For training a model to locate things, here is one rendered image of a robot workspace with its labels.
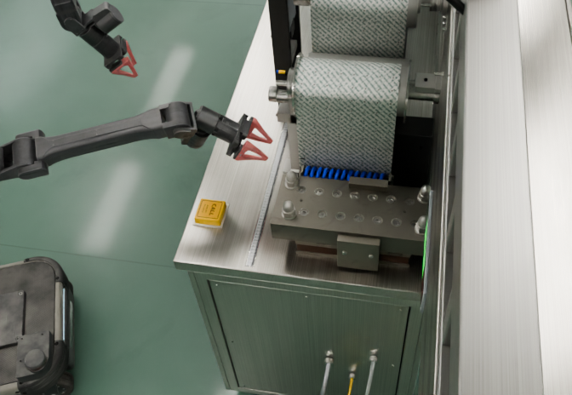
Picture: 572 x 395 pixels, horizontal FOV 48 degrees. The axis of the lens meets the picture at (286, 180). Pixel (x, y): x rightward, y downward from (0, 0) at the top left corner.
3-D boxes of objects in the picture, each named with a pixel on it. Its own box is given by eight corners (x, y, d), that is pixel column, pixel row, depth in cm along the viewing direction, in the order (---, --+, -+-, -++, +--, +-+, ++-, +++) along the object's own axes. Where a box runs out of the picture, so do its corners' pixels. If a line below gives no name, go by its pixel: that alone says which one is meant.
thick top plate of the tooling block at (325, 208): (283, 188, 170) (283, 174, 166) (439, 205, 163) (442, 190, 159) (271, 237, 160) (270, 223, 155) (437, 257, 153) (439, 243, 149)
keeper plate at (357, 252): (338, 260, 162) (338, 233, 153) (378, 265, 160) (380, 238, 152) (336, 267, 160) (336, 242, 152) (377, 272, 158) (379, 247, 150)
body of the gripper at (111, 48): (123, 37, 192) (105, 21, 187) (125, 58, 185) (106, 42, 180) (107, 49, 194) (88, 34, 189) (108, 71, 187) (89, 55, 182)
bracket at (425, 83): (415, 77, 150) (416, 71, 148) (441, 79, 149) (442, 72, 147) (414, 92, 147) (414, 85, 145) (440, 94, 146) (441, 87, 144)
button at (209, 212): (202, 203, 178) (201, 197, 176) (226, 206, 177) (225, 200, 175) (195, 223, 173) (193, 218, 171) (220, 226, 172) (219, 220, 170)
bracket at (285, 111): (284, 161, 186) (277, 79, 163) (306, 163, 185) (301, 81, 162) (281, 174, 183) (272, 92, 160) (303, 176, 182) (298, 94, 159)
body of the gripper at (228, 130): (231, 158, 163) (205, 145, 161) (241, 129, 169) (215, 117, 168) (242, 144, 158) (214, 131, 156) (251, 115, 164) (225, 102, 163)
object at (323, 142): (300, 165, 168) (296, 114, 154) (391, 174, 164) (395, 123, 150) (300, 167, 168) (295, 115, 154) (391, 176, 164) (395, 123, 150)
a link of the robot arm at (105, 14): (61, 6, 180) (61, 24, 174) (91, -19, 176) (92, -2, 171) (94, 32, 188) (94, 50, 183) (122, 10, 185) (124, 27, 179)
